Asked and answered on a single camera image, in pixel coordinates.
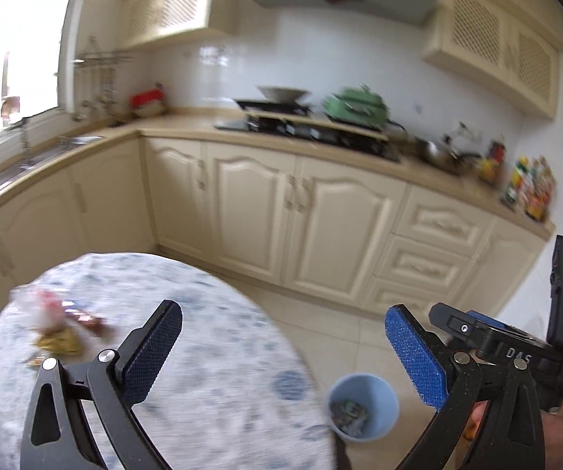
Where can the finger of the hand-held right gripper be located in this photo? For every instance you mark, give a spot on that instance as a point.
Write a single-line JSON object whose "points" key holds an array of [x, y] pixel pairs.
{"points": [[484, 318], [452, 323]]}

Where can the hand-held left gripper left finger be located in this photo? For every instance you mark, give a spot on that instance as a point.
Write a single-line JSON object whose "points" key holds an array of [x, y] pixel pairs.
{"points": [[154, 352]]}

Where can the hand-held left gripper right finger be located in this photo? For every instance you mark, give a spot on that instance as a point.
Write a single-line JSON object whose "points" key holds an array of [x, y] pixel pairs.
{"points": [[418, 357]]}

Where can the blue plastic waste bin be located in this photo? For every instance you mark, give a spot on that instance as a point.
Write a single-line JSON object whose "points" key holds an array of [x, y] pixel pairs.
{"points": [[379, 396]]}

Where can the green snack packet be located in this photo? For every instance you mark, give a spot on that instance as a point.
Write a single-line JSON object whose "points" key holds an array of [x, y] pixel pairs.
{"points": [[352, 409]]}

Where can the heap of discarded wrappers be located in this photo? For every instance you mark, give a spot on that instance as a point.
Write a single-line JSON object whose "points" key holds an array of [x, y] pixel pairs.
{"points": [[347, 423]]}

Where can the cream cabinet drawer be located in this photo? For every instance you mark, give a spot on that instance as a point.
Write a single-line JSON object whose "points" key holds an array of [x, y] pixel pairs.
{"points": [[403, 296], [445, 223], [423, 264]]}

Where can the round table with patterned tablecloth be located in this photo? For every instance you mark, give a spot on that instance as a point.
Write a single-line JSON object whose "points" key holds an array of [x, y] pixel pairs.
{"points": [[188, 303]]}

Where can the person's dark trouser leg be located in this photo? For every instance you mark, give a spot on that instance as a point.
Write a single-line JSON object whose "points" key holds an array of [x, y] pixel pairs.
{"points": [[342, 455]]}

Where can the clear plastic bag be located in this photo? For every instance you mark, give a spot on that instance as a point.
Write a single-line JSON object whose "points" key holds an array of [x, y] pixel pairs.
{"points": [[39, 306]]}

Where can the cluster of condiment bottles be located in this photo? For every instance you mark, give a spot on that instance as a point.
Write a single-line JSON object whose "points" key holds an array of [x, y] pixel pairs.
{"points": [[531, 188]]}

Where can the yellow jar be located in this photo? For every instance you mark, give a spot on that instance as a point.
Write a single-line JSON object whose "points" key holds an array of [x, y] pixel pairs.
{"points": [[488, 170]]}

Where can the dark red bottle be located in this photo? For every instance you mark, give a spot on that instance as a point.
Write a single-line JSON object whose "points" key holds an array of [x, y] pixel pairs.
{"points": [[497, 152]]}

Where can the cream base cabinet unit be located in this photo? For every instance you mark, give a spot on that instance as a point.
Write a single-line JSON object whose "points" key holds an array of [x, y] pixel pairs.
{"points": [[252, 215]]}

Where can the steel frying pan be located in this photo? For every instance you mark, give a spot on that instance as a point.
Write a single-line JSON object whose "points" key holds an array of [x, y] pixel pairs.
{"points": [[440, 154]]}

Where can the steel sink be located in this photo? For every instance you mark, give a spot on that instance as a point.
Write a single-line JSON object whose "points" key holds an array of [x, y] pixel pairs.
{"points": [[80, 140]]}

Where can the beige kitchen countertop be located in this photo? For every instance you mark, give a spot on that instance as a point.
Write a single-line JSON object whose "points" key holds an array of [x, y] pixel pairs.
{"points": [[183, 125]]}

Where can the black gas stove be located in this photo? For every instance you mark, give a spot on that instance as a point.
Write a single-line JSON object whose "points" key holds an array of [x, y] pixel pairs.
{"points": [[310, 134]]}

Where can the green lidded cooking pot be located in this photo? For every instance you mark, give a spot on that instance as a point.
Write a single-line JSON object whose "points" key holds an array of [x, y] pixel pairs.
{"points": [[357, 105]]}

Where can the metal faucet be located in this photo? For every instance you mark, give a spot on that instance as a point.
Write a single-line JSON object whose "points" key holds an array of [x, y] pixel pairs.
{"points": [[25, 142]]}

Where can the red and white container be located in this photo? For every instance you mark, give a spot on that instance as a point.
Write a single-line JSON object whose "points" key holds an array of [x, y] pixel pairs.
{"points": [[148, 103]]}

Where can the black flat tray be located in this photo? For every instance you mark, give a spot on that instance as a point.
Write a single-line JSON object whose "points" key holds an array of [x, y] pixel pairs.
{"points": [[271, 105]]}

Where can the grey wide bowl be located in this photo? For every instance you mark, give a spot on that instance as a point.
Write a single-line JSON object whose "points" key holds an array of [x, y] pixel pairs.
{"points": [[283, 93]]}

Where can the bright window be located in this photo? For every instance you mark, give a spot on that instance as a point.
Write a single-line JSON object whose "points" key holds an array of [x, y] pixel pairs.
{"points": [[17, 49]]}

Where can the white wall socket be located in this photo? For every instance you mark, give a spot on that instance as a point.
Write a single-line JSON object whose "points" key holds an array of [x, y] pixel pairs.
{"points": [[465, 131]]}

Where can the cream lattice double wall cabinet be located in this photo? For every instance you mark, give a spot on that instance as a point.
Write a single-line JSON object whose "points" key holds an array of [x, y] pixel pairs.
{"points": [[501, 44]]}

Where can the metal utensil wall rack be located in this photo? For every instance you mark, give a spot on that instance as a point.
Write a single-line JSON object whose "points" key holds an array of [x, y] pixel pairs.
{"points": [[102, 61]]}

